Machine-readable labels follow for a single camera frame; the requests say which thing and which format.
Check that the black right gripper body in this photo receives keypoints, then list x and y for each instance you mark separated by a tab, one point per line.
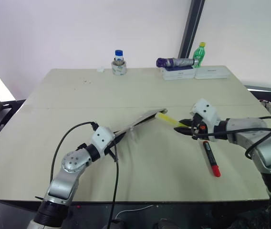
198	127

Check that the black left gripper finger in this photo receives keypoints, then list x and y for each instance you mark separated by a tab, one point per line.
113	156
120	138

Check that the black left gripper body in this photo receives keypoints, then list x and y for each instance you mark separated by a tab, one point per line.
109	148

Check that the yellow highlighter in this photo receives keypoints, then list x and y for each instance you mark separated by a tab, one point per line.
167	118

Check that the clear grid pouch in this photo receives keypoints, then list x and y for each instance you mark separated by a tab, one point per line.
140	119

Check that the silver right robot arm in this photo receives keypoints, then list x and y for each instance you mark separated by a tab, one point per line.
262	143

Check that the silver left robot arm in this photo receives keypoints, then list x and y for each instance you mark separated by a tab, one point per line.
65	176

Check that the red and black marker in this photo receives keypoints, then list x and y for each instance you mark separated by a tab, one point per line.
211	158

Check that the white box with blue edge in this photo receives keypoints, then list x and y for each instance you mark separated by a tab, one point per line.
178	74

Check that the flat white box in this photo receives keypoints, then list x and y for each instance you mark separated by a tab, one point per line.
211	72

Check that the folded purple grey umbrella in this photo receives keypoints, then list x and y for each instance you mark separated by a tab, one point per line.
176	62

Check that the green bottle yellow cap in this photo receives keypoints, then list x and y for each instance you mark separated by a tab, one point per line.
199	55

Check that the white tape roll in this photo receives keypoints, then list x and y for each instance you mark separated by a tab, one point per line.
119	69

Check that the blue capped clear bottle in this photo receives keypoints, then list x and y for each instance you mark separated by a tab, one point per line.
119	57

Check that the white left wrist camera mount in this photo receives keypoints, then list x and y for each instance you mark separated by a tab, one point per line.
102	138

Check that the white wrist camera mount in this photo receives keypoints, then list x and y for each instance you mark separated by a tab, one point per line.
102	138
207	111

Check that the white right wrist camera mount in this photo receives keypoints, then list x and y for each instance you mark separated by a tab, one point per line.
207	111

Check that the dark window frame post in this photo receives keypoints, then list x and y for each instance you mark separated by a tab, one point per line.
190	28

